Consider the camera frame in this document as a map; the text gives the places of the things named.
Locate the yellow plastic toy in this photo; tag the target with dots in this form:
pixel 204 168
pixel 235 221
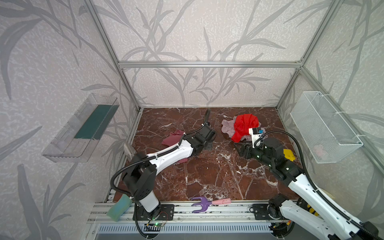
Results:
pixel 289 155

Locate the green circuit board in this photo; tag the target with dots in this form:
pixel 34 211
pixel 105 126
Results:
pixel 156 224

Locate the dark pink cloth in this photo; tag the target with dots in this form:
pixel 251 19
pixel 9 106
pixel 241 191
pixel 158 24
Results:
pixel 174 138

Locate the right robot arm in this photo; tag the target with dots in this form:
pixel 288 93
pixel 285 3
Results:
pixel 332 222

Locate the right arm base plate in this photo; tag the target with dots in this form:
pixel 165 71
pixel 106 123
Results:
pixel 260 212

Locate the red cloth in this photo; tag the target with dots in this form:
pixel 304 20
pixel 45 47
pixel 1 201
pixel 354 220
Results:
pixel 242 125

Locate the green sponge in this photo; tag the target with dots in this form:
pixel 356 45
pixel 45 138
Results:
pixel 119 208

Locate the light pink cloth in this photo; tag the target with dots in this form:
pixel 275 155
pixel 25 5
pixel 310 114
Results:
pixel 229 129

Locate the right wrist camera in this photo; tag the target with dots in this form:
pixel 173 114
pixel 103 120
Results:
pixel 255 133

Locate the white wire mesh basket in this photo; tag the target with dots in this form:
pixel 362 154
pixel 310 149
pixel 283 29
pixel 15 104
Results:
pixel 328 136

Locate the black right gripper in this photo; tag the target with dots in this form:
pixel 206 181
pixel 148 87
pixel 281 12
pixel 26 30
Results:
pixel 247 150

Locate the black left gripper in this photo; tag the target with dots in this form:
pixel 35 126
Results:
pixel 205 130

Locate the purple pink garden fork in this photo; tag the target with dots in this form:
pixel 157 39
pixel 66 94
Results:
pixel 205 203

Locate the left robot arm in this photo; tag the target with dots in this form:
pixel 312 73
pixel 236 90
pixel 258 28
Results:
pixel 137 180

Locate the clear plastic wall bin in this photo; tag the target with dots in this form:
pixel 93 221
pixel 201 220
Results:
pixel 77 140

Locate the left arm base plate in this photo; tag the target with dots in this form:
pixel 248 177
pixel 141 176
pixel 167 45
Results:
pixel 164 212

